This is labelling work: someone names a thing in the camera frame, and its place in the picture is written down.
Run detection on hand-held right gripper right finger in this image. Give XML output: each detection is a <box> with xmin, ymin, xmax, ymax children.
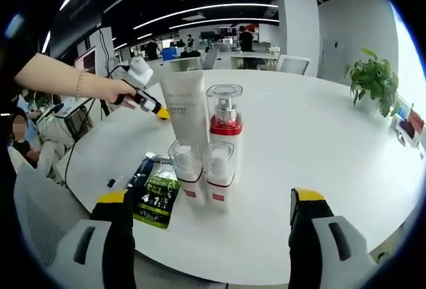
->
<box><xmin>288</xmin><ymin>187</ymin><xmax>375</xmax><ymax>289</ymax></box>

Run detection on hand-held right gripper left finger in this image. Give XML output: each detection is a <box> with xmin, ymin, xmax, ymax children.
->
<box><xmin>49</xmin><ymin>188</ymin><xmax>137</xmax><ymax>289</ymax></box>

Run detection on white skincare tube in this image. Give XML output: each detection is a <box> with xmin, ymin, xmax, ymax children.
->
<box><xmin>160</xmin><ymin>71</ymin><xmax>211</xmax><ymax>146</ymax></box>

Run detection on green black skincare sachet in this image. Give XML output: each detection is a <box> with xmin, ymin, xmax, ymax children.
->
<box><xmin>128</xmin><ymin>151</ymin><xmax>182</xmax><ymax>230</ymax></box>

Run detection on large white skincare bottle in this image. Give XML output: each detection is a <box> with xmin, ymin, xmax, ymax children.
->
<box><xmin>205</xmin><ymin>83</ymin><xmax>244</xmax><ymax>183</ymax></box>

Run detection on small white skincare bottle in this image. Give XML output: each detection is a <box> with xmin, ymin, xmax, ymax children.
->
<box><xmin>203</xmin><ymin>142</ymin><xmax>236</xmax><ymax>212</ymax></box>
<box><xmin>167</xmin><ymin>141</ymin><xmax>203</xmax><ymax>206</ymax></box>

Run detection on person's left hand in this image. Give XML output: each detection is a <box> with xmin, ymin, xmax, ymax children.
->
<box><xmin>105</xmin><ymin>79</ymin><xmax>137</xmax><ymax>109</ymax></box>

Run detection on white office desks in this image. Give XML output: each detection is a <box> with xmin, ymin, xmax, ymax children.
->
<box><xmin>156</xmin><ymin>51</ymin><xmax>280</xmax><ymax>72</ymax></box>

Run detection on computer monitor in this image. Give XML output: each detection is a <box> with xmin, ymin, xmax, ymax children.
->
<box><xmin>73</xmin><ymin>45</ymin><xmax>97</xmax><ymax>73</ymax></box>

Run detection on white standing desk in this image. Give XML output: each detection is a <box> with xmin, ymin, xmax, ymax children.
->
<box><xmin>36</xmin><ymin>97</ymin><xmax>101</xmax><ymax>143</ymax></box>

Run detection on white mesh office chair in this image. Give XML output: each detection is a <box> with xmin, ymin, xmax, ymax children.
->
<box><xmin>13</xmin><ymin>160</ymin><xmax>220</xmax><ymax>289</ymax></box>

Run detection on person's black shirt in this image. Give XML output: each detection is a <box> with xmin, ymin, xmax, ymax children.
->
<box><xmin>0</xmin><ymin>9</ymin><xmax>41</xmax><ymax>103</ymax></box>

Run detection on white box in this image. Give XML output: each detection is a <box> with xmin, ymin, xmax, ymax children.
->
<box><xmin>392</xmin><ymin>115</ymin><xmax>423</xmax><ymax>150</ymax></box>

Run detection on black pouch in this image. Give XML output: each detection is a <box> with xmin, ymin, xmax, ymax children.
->
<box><xmin>401</xmin><ymin>121</ymin><xmax>417</xmax><ymax>139</ymax></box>

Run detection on red box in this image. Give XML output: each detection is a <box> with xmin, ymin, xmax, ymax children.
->
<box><xmin>407</xmin><ymin>109</ymin><xmax>425</xmax><ymax>130</ymax></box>

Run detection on green potted plant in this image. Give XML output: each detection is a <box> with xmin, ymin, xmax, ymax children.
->
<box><xmin>344</xmin><ymin>48</ymin><xmax>400</xmax><ymax>119</ymax></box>

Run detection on gold bracelet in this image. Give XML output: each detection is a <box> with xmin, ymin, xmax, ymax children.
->
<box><xmin>75</xmin><ymin>70</ymin><xmax>86</xmax><ymax>101</ymax></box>

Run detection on large black wall display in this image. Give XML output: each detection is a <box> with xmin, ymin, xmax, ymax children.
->
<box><xmin>46</xmin><ymin>0</ymin><xmax>103</xmax><ymax>59</ymax></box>

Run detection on grey wall panel door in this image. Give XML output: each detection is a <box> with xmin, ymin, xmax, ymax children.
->
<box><xmin>323</xmin><ymin>38</ymin><xmax>346</xmax><ymax>81</ymax></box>

